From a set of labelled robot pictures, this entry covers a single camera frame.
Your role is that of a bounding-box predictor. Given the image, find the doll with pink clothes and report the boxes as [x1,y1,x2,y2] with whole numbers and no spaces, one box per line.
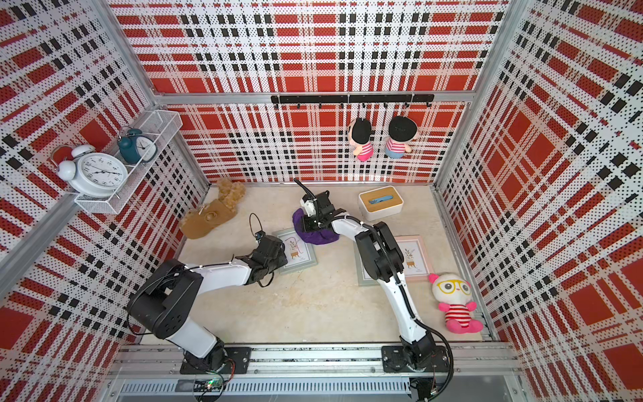
[348,118,373,162]

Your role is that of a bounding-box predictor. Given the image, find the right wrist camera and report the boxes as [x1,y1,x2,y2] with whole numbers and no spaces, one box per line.
[300,195,317,217]

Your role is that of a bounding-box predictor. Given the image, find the pink picture frame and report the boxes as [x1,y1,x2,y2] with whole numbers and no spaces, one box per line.
[396,236,432,281]

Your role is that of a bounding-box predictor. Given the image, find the green circuit board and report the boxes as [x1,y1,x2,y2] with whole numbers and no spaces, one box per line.
[194,380,223,394]

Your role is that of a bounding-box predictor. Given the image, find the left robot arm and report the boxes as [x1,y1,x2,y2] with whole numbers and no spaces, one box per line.
[127,232,287,374]

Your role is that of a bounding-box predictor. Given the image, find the white wire shelf basket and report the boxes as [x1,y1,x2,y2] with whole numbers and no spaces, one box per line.
[75,110,183,214]

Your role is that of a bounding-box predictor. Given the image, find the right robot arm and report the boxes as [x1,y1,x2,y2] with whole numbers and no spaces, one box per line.
[300,186,437,370]

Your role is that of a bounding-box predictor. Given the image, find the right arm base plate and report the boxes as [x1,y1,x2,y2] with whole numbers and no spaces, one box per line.
[381,344,450,374]

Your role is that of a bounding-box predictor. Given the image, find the white tissue box wooden lid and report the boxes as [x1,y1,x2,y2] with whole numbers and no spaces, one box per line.
[358,186,405,221]

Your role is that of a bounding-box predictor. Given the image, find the purple cloth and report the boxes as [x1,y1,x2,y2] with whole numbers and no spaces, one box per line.
[292,209,340,246]

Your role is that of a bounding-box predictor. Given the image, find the green picture frame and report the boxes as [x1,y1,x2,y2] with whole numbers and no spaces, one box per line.
[353,245,378,286]
[274,229,318,275]

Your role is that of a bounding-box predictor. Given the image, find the white pink plush toy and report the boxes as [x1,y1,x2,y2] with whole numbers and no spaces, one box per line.
[429,273,483,334]

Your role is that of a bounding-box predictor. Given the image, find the teal alarm clock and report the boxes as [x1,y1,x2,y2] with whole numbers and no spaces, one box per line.
[117,128,157,165]

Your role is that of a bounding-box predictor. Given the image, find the black hook rail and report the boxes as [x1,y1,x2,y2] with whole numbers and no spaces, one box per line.
[271,94,435,107]

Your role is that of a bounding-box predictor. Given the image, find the brown plush toy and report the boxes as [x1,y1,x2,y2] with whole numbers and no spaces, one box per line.
[179,178,246,240]

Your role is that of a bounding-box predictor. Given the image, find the white alarm clock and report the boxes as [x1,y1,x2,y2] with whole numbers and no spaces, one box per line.
[57,144,128,199]

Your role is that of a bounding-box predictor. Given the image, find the doll with blue clothes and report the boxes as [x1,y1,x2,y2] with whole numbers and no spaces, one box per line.
[384,116,418,159]

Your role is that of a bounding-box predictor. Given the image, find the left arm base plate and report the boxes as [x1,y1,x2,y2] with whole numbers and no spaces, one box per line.
[180,347,252,375]

